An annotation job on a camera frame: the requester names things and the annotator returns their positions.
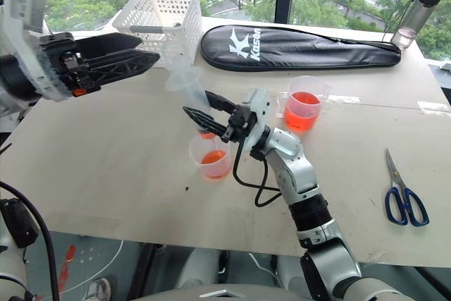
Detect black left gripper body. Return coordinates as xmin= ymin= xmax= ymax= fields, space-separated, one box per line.
xmin=39 ymin=32 xmax=103 ymax=98

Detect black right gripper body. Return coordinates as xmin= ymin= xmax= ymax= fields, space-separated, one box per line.
xmin=221 ymin=104 xmax=258 ymax=144

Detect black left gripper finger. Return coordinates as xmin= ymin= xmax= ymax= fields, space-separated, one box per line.
xmin=73 ymin=32 xmax=144 ymax=63
xmin=85 ymin=50 xmax=161 ymax=87

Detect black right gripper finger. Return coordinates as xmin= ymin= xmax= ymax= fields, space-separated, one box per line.
xmin=182 ymin=105 xmax=229 ymax=137
xmin=204 ymin=90 xmax=238 ymax=116

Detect small clear measuring cup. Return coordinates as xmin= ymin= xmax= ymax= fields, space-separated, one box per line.
xmin=188 ymin=133 xmax=232 ymax=184

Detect large clear measuring cup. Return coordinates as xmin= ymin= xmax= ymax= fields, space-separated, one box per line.
xmin=276 ymin=75 xmax=333 ymax=133

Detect white perforated plastic basket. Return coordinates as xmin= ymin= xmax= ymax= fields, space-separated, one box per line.
xmin=112 ymin=0 xmax=204 ymax=69

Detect black racket cover bag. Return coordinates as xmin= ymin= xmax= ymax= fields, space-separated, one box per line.
xmin=199 ymin=25 xmax=402 ymax=73

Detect clear tape strip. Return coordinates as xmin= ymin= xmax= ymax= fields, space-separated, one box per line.
xmin=416 ymin=101 xmax=451 ymax=116
xmin=328 ymin=94 xmax=362 ymax=105

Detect grey robot torso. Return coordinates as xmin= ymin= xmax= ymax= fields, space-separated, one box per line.
xmin=140 ymin=281 xmax=339 ymax=301

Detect clear water bottle black lid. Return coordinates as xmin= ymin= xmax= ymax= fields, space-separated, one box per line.
xmin=390 ymin=0 xmax=446 ymax=51

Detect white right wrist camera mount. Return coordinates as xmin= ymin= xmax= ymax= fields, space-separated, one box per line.
xmin=242 ymin=87 xmax=273 ymax=156

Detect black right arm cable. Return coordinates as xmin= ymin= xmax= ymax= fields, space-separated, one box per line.
xmin=232 ymin=138 xmax=283 ymax=208

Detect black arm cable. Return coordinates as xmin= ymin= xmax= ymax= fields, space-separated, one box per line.
xmin=232 ymin=138 xmax=283 ymax=208
xmin=0 ymin=180 xmax=60 ymax=301

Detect blue handled scissors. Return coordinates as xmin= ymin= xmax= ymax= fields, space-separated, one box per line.
xmin=384 ymin=147 xmax=431 ymax=228

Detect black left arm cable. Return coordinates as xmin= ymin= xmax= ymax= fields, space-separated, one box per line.
xmin=0 ymin=180 xmax=60 ymax=301

